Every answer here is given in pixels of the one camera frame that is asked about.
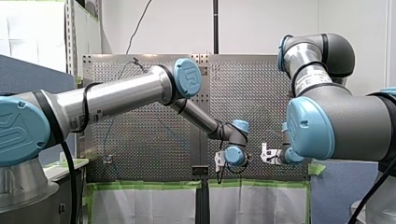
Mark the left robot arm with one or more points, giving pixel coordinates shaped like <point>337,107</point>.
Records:
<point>124,93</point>

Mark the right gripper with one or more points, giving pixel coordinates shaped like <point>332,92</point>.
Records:
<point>276,159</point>

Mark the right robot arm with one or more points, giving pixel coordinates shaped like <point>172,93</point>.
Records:
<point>342,124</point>

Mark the grey board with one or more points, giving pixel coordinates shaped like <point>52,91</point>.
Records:
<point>336,193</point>

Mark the side table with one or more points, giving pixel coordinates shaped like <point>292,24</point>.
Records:
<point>67,168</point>

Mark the black pole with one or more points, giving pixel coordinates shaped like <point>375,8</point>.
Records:
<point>215,28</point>

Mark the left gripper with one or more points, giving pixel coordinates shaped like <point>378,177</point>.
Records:
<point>248,159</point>

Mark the metal shelf rack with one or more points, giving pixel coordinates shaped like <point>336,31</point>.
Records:
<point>84,34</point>

